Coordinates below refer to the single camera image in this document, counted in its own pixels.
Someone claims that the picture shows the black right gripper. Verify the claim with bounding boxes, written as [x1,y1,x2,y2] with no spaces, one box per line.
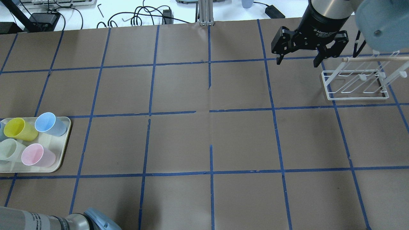
[271,0,353,67]

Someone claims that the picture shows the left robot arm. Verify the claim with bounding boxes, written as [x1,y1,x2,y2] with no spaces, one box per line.
[0,207,121,230]

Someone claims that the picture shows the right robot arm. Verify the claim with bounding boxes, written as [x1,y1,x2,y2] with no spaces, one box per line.
[271,0,408,67]

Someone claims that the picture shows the blue cup on desk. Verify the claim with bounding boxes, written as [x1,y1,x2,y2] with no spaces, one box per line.
[241,0,254,9]

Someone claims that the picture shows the light blue cup far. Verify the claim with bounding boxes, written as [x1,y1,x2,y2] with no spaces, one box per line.
[35,112,67,136]

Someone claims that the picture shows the pink cup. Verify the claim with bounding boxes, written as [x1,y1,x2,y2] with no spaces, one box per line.
[21,143,57,167]

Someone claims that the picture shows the yellow cup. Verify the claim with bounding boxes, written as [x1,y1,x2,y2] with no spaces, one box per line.
[4,118,38,142]

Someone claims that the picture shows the pale green cup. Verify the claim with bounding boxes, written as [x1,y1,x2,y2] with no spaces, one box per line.
[0,139,26,163]

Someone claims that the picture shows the black power adapter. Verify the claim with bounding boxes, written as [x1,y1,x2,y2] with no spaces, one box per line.
[265,5,285,19]

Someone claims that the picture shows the beige serving tray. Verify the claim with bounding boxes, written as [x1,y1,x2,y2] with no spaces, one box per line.
[0,117,72,173]

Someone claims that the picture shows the white wire cup rack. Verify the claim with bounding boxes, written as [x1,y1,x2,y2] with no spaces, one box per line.
[321,50,409,101]

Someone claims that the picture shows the aluminium frame post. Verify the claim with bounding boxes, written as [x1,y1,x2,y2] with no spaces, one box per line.
[198,0,214,26]

